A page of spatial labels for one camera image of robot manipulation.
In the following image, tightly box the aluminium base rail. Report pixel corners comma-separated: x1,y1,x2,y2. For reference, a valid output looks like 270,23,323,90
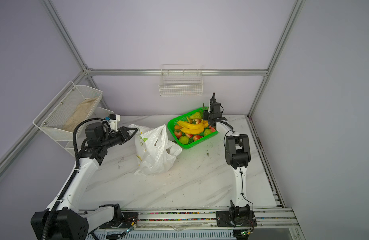
75,208,305,240

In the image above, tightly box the fake green starfruit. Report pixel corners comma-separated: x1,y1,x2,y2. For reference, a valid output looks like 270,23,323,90
189,112,203,120

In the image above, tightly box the beige cloth in bin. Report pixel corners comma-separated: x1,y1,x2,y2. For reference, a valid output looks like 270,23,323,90
62,97,98,132

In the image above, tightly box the white wire wall basket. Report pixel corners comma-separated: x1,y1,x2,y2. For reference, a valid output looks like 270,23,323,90
158,65,204,97

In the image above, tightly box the white plastic bag lemon print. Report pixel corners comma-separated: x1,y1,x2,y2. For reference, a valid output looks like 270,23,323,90
129,124,182,176

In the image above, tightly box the fake yellow banana bunch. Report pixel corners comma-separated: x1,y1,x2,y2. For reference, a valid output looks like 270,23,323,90
177,121,209,135

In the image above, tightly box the upper white mesh shelf bin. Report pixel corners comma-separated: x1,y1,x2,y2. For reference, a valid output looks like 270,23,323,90
32,81,102,139

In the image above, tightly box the green plastic fruit basket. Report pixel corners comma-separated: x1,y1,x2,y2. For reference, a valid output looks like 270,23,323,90
167,107,218,149

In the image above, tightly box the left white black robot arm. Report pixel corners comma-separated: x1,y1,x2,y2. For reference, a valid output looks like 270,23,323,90
30,118,138,240

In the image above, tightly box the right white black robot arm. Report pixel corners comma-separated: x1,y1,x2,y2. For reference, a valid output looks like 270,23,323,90
203,96,254,227

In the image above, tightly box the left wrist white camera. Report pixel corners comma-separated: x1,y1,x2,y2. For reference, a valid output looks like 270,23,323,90
106,114,120,132

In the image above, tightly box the fake green apple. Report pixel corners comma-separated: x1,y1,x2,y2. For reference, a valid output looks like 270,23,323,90
179,136,190,145

